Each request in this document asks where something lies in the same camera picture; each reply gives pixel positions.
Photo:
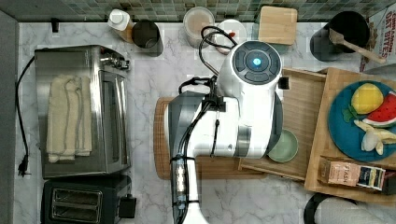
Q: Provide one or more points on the bamboo drawer with black handle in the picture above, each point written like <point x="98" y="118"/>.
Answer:
<point x="301" y="103"/>

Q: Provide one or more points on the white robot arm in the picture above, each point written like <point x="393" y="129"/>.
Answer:
<point x="241" y="117"/>

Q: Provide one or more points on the bamboo cutting board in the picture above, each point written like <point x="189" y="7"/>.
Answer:
<point x="207" y="168"/>

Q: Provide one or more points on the white bowl with red item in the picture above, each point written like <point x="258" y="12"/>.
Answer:
<point x="235" y="29"/>

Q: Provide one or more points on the dark grey cup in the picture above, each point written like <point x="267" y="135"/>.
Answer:
<point x="147" y="36"/>

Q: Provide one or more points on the clear cereal jar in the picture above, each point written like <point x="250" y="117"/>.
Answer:
<point x="194" y="21"/>

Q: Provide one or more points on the green small bowl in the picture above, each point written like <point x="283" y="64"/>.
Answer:
<point x="286" y="148"/>

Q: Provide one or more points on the stainless steel toaster oven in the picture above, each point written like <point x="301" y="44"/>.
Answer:
<point x="106" y="70"/>

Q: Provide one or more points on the teal canister with bamboo lid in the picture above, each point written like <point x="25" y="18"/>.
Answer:
<point x="276" y="26"/>

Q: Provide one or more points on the white-capped amber bottle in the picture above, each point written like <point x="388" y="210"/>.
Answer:
<point x="120" y="21"/>

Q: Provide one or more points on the beige folded towel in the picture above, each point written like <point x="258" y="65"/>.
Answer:
<point x="69" y="118"/>

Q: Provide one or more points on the black two-slot toaster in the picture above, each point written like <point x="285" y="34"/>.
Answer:
<point x="103" y="199"/>

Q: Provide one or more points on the tea bag box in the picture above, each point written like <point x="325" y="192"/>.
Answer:
<point x="354" y="175"/>

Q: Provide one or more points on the wooden spoon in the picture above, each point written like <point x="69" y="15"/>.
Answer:
<point x="338" y="39"/>

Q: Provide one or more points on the blue round plate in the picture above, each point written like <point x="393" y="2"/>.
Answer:
<point x="343" y="131"/>

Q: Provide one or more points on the black utensil holder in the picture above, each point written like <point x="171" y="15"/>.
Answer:
<point x="351" y="25"/>

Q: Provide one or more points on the yellow plush lemon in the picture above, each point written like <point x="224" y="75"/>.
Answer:
<point x="366" y="99"/>

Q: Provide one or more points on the plush peeled banana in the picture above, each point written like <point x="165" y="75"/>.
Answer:
<point x="375" y="138"/>

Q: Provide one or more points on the red plush watermelon slice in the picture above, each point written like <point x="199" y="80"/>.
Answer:
<point x="385" y="115"/>

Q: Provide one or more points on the oat bites cereal box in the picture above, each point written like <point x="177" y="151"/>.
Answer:
<point x="382" y="42"/>

